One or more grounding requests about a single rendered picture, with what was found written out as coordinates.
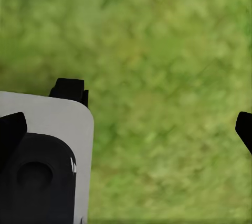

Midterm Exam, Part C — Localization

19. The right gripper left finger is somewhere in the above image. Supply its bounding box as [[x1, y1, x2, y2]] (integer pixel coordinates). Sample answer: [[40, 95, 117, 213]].
[[0, 112, 27, 174]]

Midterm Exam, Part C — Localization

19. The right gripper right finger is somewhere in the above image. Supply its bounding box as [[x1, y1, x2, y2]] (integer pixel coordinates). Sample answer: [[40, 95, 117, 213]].
[[235, 111, 252, 154]]

